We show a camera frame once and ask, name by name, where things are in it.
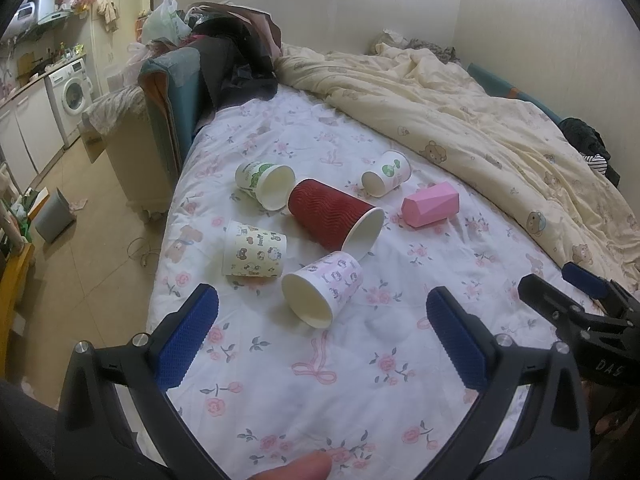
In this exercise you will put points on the green print white paper cup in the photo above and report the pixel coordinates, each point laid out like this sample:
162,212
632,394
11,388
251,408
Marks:
269,184

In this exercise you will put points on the red corrugated paper cup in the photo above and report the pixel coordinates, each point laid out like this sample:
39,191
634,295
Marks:
335,219

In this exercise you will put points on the white cup green circles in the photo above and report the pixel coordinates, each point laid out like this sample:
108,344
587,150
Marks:
389,172

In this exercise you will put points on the person's thumb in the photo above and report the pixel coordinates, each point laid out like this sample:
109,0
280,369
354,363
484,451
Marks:
313,466

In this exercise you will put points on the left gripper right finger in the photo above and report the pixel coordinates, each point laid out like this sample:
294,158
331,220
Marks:
551,439

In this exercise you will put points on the yellow cartoon paper cup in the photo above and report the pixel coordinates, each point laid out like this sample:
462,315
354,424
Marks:
252,252

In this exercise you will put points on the cream bear print duvet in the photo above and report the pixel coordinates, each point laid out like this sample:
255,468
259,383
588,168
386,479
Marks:
506,149

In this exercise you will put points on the white range hood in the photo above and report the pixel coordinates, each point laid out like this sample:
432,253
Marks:
34,16

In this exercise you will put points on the grey trash bin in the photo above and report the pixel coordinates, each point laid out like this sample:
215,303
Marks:
54,217

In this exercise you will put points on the dark clothes pile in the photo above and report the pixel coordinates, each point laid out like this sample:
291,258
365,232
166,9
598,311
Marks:
237,46

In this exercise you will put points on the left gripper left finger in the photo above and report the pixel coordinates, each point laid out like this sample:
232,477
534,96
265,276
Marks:
93,439

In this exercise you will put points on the teal bed footboard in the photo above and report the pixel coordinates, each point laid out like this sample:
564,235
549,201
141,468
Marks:
174,89

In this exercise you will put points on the white kitchen cabinets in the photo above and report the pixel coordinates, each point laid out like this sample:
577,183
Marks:
30,138

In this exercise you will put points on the pink faceted cup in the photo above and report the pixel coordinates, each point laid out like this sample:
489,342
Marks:
439,202

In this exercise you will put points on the white washing machine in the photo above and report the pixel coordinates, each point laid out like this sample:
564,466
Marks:
69,90

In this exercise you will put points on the white plastic bag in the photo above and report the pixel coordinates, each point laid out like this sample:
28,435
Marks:
164,23

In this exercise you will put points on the yellow wooden rack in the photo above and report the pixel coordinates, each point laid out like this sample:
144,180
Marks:
12,282

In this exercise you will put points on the pink pattern paper cup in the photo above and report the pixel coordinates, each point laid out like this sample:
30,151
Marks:
318,292

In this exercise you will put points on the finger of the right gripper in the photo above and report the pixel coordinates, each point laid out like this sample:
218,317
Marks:
591,284
557,308

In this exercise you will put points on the dark clothing by wall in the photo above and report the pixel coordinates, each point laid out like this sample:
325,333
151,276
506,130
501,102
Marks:
588,142

